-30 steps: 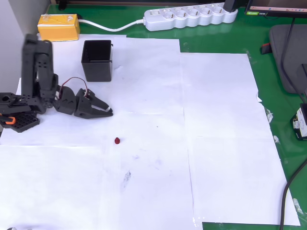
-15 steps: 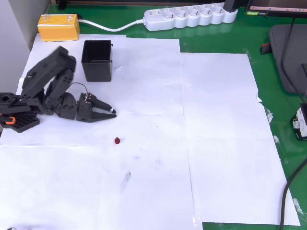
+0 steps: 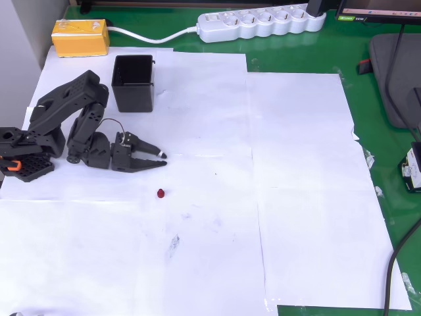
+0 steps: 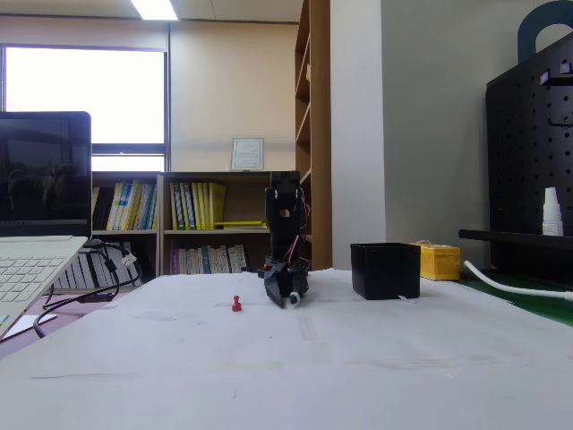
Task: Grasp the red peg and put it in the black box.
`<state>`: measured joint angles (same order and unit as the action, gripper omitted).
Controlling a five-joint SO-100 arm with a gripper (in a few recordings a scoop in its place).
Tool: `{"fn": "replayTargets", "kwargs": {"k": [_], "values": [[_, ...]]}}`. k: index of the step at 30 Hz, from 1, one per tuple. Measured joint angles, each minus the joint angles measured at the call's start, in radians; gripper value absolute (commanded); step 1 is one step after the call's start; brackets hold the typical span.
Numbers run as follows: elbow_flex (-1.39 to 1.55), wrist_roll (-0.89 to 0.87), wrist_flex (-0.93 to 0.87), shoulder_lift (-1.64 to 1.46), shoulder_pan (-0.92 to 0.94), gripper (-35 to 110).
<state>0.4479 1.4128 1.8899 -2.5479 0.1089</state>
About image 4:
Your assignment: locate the black pegboard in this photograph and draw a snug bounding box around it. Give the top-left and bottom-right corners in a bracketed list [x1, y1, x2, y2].
[484, 30, 573, 280]

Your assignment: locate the black looped usb cable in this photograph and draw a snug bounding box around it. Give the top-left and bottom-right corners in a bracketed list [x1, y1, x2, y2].
[32, 241, 123, 340]

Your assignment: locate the tall wooden bookshelf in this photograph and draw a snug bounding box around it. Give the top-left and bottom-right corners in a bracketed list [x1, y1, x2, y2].
[294, 0, 333, 271]

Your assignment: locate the black square cup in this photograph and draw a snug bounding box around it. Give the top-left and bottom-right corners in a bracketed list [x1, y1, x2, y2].
[349, 242, 423, 301]

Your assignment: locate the flat lying yellow book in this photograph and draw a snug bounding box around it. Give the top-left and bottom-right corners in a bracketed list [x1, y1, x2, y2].
[213, 219, 269, 231]

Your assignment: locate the white laptop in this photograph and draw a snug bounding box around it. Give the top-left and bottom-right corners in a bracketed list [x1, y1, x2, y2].
[0, 110, 93, 342]

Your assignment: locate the low wooden bookshelf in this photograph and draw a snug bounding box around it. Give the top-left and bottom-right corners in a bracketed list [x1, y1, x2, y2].
[90, 171, 163, 290]
[158, 170, 275, 277]

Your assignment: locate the upright yellow book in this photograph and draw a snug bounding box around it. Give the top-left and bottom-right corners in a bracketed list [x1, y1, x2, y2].
[208, 182, 227, 231]

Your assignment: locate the red white servo cable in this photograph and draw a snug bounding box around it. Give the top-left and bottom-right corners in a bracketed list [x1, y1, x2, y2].
[285, 192, 313, 271]

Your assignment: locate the yellow cardboard box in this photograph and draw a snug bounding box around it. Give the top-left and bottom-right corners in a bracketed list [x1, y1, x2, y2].
[408, 240, 462, 282]

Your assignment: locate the ceiling light panel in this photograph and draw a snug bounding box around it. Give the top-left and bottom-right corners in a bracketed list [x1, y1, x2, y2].
[129, 0, 180, 22]

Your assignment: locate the window with dark frame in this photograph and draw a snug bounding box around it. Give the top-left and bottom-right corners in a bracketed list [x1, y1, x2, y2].
[1, 43, 170, 174]

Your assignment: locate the black shelf bar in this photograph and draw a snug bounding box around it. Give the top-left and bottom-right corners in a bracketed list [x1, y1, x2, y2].
[458, 228, 573, 251]

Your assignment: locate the teal arch shape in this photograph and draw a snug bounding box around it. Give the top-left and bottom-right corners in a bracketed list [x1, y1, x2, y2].
[517, 0, 573, 65]

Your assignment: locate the white power cable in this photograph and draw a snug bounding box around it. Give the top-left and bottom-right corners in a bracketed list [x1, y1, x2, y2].
[462, 260, 573, 303]

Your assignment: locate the white note paper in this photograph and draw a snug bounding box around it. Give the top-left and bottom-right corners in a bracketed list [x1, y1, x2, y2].
[5, 313, 60, 338]

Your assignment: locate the framed certificate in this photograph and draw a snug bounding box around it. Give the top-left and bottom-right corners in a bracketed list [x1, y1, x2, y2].
[229, 137, 266, 173]

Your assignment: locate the black cable white connector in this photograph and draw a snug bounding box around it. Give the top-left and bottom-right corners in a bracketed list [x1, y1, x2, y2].
[94, 241, 145, 288]

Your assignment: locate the small white bottle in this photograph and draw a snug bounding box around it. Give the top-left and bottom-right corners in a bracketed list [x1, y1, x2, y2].
[542, 186, 565, 237]

